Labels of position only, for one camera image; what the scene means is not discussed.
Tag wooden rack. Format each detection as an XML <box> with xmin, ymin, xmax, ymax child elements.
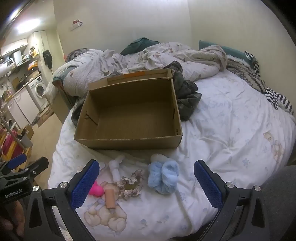
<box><xmin>0</xmin><ymin>126</ymin><xmax>32</xmax><ymax>168</ymax></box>

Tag pink rubber toy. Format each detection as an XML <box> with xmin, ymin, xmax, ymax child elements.
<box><xmin>89</xmin><ymin>181</ymin><xmax>104</xmax><ymax>198</ymax></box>

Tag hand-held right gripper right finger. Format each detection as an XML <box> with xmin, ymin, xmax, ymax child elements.
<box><xmin>194</xmin><ymin>160</ymin><xmax>270</xmax><ymax>241</ymax></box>

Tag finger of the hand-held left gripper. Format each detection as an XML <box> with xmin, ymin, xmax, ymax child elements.
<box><xmin>6</xmin><ymin>154</ymin><xmax>27</xmax><ymax>171</ymax></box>
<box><xmin>0</xmin><ymin>157</ymin><xmax>49</xmax><ymax>183</ymax></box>

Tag light blue fluffy socks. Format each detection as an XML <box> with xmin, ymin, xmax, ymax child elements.
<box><xmin>154</xmin><ymin>160</ymin><xmax>180</xmax><ymax>195</ymax></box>

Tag teal pillow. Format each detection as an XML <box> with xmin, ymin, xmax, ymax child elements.
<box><xmin>198</xmin><ymin>40</ymin><xmax>258</xmax><ymax>68</ymax></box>
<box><xmin>120</xmin><ymin>37</ymin><xmax>160</xmax><ymax>56</ymax></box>

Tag white washing machine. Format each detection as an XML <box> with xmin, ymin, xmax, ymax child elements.
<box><xmin>28</xmin><ymin>75</ymin><xmax>48</xmax><ymax>112</ymax></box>

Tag lace scrunchie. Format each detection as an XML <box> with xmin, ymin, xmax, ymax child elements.
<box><xmin>116</xmin><ymin>169</ymin><xmax>144</xmax><ymax>200</ymax></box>

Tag white cabinet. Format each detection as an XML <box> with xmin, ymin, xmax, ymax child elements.
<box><xmin>6</xmin><ymin>87</ymin><xmax>40</xmax><ymax>130</ymax></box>

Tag beige bandage roll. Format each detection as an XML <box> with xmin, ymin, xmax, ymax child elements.
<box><xmin>105</xmin><ymin>188</ymin><xmax>117</xmax><ymax>209</ymax></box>

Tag knit patterned blanket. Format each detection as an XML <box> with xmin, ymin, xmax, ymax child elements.
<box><xmin>225</xmin><ymin>54</ymin><xmax>269</xmax><ymax>93</ymax></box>

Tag crumpled patterned duvet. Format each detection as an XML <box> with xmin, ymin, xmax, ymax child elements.
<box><xmin>53</xmin><ymin>42</ymin><xmax>229</xmax><ymax>98</ymax></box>

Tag white bear print bed sheet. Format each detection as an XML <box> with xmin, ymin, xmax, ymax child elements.
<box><xmin>47</xmin><ymin>67</ymin><xmax>296</xmax><ymax>241</ymax></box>

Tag black white striped cloth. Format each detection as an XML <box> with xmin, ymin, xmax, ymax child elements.
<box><xmin>264</xmin><ymin>87</ymin><xmax>292</xmax><ymax>110</ymax></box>

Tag brown cardboard box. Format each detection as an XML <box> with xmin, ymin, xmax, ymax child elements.
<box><xmin>74</xmin><ymin>68</ymin><xmax>183</xmax><ymax>151</ymax></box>

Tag white kitchen appliance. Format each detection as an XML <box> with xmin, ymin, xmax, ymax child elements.
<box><xmin>0</xmin><ymin>58</ymin><xmax>15</xmax><ymax>73</ymax></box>

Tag person's left hand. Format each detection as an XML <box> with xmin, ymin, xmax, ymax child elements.
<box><xmin>0</xmin><ymin>204</ymin><xmax>25</xmax><ymax>235</ymax></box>

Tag dark camouflage garment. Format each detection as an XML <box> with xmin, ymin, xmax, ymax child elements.
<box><xmin>71</xmin><ymin>60</ymin><xmax>202</xmax><ymax>127</ymax></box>

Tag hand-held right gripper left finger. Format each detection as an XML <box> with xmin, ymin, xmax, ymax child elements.
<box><xmin>23</xmin><ymin>159</ymin><xmax>100</xmax><ymax>241</ymax></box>

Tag blue fluffy slipper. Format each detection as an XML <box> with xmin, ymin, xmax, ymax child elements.
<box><xmin>147</xmin><ymin>153</ymin><xmax>164</xmax><ymax>187</ymax></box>

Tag dark hanging garment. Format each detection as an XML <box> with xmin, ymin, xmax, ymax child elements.
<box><xmin>43</xmin><ymin>49</ymin><xmax>54</xmax><ymax>69</ymax></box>

